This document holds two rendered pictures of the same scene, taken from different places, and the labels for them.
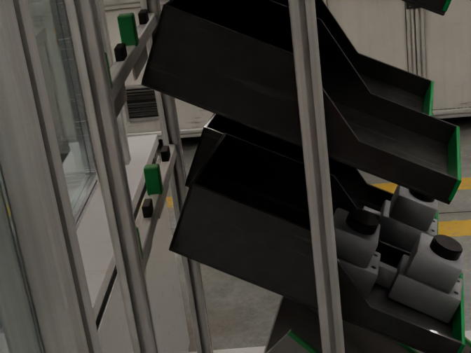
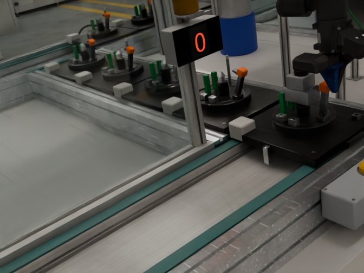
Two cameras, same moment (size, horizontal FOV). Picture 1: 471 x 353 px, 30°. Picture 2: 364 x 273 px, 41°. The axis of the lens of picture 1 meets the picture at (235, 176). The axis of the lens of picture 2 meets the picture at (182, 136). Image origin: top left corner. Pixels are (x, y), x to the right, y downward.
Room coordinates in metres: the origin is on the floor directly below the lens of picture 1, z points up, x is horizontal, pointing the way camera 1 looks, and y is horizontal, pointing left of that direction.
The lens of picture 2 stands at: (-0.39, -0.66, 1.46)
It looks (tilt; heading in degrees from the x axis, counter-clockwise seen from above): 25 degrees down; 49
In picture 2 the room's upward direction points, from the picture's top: 10 degrees counter-clockwise
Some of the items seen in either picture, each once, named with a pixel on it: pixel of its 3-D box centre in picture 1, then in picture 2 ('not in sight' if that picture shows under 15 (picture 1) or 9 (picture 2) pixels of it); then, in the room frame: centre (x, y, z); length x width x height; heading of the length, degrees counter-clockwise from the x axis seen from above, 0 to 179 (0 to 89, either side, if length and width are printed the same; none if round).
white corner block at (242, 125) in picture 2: not in sight; (242, 129); (0.38, 0.02, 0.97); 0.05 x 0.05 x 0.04; 85
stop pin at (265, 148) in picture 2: not in sight; (267, 154); (0.34, -0.08, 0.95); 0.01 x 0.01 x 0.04; 85
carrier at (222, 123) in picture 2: not in sight; (222, 85); (0.49, 0.17, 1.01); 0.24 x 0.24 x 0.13; 85
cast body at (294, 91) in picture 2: not in sight; (298, 84); (0.47, -0.08, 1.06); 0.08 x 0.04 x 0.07; 85
